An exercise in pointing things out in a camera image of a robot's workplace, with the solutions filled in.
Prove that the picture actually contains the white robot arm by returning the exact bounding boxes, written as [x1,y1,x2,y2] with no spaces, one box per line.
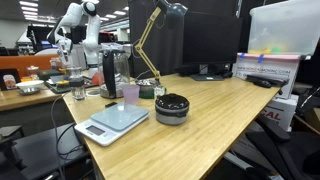
[47,1,101,77]

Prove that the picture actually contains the small clear glass cup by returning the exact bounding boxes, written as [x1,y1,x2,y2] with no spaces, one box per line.
[154,85,166,97]

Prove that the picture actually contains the pink plastic cup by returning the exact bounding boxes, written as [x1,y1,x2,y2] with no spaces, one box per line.
[122,84,140,105]

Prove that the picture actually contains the dark green round container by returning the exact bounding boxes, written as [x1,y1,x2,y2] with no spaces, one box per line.
[135,79,159,99]

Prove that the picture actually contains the black lidded grey pot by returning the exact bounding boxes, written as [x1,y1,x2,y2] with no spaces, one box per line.
[155,93,190,125]

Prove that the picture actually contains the glass electric kettle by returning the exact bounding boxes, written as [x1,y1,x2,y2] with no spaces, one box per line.
[98,49,130,99]

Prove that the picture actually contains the white digital kitchen scale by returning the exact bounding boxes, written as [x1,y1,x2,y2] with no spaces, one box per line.
[75,102,150,146]

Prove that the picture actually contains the black computer monitor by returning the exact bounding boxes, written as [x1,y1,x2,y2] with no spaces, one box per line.
[176,12,242,81]

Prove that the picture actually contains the yellow black desk lamp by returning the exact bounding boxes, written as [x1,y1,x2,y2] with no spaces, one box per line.
[133,0,189,88]

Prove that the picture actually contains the glass jar with black band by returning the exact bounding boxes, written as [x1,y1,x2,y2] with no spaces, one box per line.
[67,67,86,101]

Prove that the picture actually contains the black tray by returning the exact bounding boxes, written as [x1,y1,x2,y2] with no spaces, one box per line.
[44,75,98,94]

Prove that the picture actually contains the white box red lettering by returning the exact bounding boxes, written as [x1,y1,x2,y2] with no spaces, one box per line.
[261,95,299,131]

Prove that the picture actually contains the white cardboard box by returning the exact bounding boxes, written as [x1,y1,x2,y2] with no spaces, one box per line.
[232,53,311,99]

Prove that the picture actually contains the white bowl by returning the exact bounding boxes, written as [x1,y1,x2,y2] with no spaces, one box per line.
[16,80,44,95]

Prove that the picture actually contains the clear plastic storage bin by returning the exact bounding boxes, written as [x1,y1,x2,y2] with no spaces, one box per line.
[248,0,320,55]

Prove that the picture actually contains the framed picture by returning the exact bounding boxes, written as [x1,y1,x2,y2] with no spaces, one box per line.
[0,68,21,91]

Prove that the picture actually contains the black office chair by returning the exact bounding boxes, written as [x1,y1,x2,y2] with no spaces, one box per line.
[245,116,320,180]

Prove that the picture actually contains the grey cable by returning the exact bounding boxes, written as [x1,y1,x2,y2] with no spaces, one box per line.
[49,93,68,180]

